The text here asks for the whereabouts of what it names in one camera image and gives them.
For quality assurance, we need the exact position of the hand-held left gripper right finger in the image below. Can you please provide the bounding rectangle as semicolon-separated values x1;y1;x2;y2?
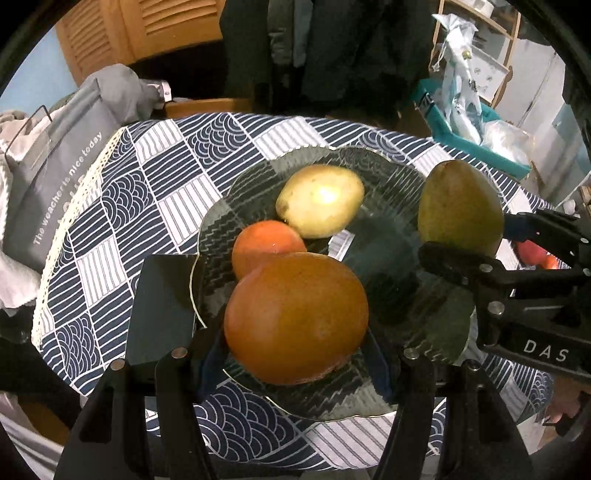
362;339;529;480

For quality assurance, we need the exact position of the wooden louvred wardrobe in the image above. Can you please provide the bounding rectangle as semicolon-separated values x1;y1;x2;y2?
55;0;227;86

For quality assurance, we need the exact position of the dark grey jacket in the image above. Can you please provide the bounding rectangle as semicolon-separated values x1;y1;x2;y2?
270;0;310;70

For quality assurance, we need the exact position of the teal plastic basket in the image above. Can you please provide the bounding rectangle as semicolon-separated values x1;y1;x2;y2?
411;78;532;181

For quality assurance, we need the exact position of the green mango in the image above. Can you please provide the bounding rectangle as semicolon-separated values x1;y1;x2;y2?
417;159;505;257

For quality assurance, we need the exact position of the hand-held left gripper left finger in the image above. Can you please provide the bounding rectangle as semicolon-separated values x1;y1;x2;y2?
54;323;228;480

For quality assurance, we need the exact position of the person's right hand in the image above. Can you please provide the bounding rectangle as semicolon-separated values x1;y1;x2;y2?
551;378;583;437

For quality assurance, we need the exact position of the large orange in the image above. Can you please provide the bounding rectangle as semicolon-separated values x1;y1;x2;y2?
224;251;370;386
232;220;308;282

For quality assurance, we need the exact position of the clear glass plate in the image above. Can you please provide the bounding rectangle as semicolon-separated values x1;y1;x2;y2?
191;145;476;423

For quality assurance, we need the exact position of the grey laundry bag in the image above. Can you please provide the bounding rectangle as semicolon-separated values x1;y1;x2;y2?
2;78;122;273

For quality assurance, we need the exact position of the black coat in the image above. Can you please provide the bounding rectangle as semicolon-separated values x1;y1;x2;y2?
219;0;439;125

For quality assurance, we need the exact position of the clear plastic bag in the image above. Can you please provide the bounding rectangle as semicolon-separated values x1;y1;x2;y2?
480;119;534;164

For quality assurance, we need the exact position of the red apple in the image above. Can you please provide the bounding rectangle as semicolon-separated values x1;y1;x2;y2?
516;240;550;266

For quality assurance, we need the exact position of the wooden shelf rack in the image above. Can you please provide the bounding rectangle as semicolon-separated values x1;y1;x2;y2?
434;0;522;109

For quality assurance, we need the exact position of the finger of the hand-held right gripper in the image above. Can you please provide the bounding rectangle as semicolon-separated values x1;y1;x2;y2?
418;241;591;324
502;210;591;266

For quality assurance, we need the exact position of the blue white patterned tablecloth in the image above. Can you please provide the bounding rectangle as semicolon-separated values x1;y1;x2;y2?
32;113;555;472

